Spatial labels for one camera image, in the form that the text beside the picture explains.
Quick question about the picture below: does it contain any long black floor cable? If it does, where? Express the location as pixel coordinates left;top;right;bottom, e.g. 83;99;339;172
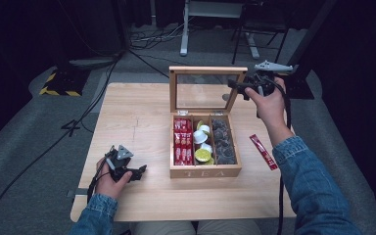
0;52;125;231

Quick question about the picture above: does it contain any white desk frame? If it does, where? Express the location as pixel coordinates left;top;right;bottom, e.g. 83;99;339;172
179;0;262;60

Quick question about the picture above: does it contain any wooden tea box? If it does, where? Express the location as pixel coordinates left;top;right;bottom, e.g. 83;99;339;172
168;66;249;180

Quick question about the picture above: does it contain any black chair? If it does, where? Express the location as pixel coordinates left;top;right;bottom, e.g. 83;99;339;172
230;0;290;69

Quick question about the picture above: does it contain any hand-held gripper cable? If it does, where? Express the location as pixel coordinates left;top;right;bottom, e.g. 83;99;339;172
87;158;112;205
267;73;294;235

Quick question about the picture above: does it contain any bundle of floor cables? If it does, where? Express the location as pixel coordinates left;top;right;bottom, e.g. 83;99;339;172
130;18;192;51

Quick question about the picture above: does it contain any person's left hand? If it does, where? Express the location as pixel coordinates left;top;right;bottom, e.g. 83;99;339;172
95;159;133;200

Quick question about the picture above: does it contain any large white capsule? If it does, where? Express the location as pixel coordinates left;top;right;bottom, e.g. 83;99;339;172
193;129;209;146

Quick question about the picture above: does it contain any left hand-held gripper cable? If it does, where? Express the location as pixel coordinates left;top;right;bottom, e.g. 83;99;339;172
87;158;112;205

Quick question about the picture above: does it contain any black stand base hazard tape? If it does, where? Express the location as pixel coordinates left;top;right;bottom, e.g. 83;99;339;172
38;67;91;98
287;70;315;100

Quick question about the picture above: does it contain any large green lid capsule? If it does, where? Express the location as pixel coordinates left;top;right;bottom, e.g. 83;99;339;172
194;148;212;164

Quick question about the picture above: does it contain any person's right leg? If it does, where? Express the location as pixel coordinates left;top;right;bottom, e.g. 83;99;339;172
197;218;262;235

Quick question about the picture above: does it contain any thin black floor cable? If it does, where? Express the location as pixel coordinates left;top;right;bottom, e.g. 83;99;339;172
128;48;223;85

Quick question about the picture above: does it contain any grey table bracket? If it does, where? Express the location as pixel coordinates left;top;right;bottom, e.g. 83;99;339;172
67;188;90;199

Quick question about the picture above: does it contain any pile of dark tea bags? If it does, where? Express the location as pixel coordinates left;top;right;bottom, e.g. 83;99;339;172
211;117;237;165

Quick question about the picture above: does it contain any black slanted stand pole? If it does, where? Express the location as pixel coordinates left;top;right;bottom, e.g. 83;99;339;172
285;0;338;73

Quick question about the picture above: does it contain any person's right hand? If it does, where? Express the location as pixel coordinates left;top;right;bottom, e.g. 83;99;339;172
244;76;288;126

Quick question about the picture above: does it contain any person's left leg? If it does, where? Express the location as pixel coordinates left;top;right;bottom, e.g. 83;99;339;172
128;220;197;235

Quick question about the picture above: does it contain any person's leg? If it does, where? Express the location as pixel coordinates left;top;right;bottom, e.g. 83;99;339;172
197;218;262;235
128;220;197;235

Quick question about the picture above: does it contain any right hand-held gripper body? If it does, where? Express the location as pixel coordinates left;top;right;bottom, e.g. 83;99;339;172
249;59;294;97

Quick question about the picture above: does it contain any stack of red sachets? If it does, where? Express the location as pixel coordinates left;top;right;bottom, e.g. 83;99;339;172
173;117;195;166

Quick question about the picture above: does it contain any single red stick sachet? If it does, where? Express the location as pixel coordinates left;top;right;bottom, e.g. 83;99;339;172
249;133;279;171

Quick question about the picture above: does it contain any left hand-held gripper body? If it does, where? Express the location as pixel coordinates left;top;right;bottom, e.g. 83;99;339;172
104;144;135;183

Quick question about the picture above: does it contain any right hand-held gripper cable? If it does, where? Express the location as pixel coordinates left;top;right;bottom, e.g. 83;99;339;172
267;73;294;235

